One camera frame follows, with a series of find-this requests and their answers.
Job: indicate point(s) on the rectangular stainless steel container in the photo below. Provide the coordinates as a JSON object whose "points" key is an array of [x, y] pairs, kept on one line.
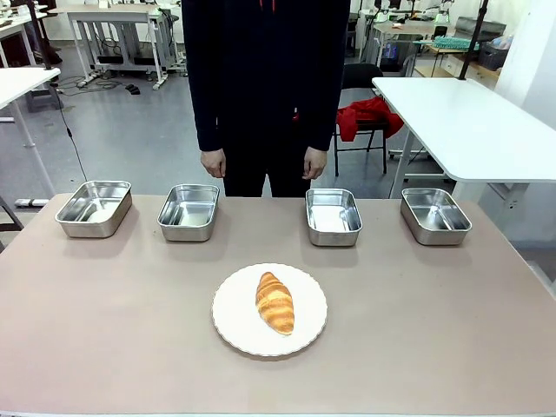
{"points": [[94, 208], [332, 216], [435, 215], [189, 212]]}

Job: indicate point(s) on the white scalloped plate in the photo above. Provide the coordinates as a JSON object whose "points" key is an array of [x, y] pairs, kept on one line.
{"points": [[234, 313]]}

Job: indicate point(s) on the person's dark clothed body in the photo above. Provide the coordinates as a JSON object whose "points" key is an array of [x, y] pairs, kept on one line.
{"points": [[265, 87]]}

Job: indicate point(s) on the white desk with metal leg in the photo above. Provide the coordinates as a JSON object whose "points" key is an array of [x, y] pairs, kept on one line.
{"points": [[21, 87]]}

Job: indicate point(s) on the black folding chair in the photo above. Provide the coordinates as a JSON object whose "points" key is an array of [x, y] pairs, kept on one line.
{"points": [[360, 121]]}

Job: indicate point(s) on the white power strip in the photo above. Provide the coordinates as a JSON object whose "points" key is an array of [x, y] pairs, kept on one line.
{"points": [[30, 202]]}

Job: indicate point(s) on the black camera stand pole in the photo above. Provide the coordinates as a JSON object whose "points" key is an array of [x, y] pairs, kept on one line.
{"points": [[472, 39]]}

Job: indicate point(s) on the large white desk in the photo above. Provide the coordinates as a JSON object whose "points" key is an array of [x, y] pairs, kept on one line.
{"points": [[469, 126]]}

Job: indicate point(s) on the golden brown croissant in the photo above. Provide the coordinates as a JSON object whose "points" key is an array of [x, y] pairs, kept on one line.
{"points": [[274, 304]]}

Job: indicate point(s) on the red jacket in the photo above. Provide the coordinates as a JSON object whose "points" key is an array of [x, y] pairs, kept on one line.
{"points": [[369, 116]]}

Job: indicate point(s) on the wooden workbench with clutter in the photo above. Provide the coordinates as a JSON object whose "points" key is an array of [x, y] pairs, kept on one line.
{"points": [[434, 48]]}

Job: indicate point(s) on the grey workbench with white legs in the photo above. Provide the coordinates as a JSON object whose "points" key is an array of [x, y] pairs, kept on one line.
{"points": [[121, 30]]}

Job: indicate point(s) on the black tripod pole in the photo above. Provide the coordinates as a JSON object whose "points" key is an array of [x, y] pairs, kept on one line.
{"points": [[39, 35]]}

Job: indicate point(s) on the teal basket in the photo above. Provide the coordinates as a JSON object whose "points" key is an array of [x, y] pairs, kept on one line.
{"points": [[456, 42]]}

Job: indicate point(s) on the person's right hand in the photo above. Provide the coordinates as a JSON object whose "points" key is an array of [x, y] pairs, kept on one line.
{"points": [[213, 164]]}

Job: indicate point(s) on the person's left hand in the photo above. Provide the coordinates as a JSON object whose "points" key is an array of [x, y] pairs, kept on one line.
{"points": [[313, 165]]}

